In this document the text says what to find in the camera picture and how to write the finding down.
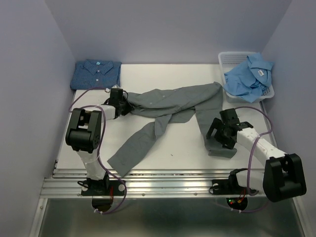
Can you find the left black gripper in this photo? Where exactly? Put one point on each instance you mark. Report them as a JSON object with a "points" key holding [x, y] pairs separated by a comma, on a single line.
{"points": [[129, 108]]}

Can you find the aluminium mounting rail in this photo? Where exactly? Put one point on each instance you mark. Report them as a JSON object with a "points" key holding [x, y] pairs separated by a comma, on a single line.
{"points": [[178, 165]]}

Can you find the grey long sleeve shirt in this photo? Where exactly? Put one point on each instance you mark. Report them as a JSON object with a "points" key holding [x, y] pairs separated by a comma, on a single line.
{"points": [[170, 106]]}

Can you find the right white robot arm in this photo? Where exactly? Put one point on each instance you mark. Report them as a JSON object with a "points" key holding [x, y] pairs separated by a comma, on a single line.
{"points": [[271, 171]]}

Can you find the white plastic basket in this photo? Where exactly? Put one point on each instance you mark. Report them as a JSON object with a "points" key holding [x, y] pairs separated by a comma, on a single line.
{"points": [[234, 59]]}

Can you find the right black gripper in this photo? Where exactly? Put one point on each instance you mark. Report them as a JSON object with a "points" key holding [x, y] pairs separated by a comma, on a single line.
{"points": [[217, 124]]}

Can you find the folded blue checkered shirt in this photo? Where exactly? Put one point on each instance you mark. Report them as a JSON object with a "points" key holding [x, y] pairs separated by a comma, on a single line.
{"points": [[95, 73]]}

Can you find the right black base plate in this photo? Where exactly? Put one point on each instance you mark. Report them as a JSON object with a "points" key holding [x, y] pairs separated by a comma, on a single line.
{"points": [[226, 187]]}

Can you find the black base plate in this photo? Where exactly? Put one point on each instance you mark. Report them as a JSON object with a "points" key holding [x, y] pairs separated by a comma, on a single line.
{"points": [[91, 188], [226, 187]]}

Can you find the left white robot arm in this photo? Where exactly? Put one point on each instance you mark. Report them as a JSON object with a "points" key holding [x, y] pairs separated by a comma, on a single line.
{"points": [[85, 133]]}

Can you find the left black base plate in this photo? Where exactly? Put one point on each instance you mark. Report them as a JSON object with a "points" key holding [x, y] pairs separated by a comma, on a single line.
{"points": [[91, 188]]}

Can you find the light blue shirt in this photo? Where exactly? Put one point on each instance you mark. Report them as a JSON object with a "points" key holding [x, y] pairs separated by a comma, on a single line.
{"points": [[249, 79]]}

